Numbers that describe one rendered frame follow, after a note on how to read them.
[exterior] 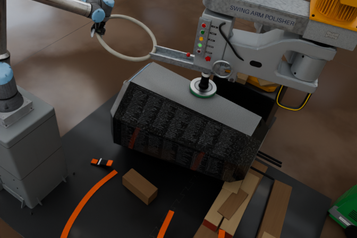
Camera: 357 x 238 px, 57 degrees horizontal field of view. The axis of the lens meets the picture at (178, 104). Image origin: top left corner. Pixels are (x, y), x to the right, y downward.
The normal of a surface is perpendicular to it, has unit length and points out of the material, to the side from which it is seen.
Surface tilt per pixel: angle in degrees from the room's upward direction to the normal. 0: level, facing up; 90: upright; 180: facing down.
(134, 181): 0
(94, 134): 0
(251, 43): 4
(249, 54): 90
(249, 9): 90
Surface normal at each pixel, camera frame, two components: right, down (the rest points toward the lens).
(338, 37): -0.31, 0.64
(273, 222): 0.12, -0.71
